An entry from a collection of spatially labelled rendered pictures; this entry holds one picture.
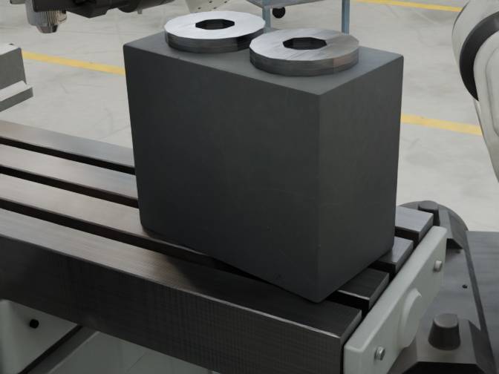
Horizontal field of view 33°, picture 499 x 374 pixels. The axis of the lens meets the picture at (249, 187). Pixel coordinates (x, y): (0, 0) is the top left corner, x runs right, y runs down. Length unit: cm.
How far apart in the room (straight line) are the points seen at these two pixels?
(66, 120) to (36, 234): 294
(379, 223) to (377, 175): 5
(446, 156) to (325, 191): 267
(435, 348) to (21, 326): 60
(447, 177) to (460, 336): 190
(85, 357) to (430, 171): 227
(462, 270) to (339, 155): 83
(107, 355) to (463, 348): 50
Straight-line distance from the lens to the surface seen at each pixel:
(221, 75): 68
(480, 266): 153
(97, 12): 103
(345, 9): 446
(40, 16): 104
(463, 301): 139
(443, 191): 305
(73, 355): 106
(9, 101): 118
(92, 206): 89
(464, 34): 121
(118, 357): 114
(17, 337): 94
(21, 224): 87
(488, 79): 117
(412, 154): 332
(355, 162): 69
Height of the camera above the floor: 136
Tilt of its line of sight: 27 degrees down
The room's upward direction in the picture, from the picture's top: 2 degrees counter-clockwise
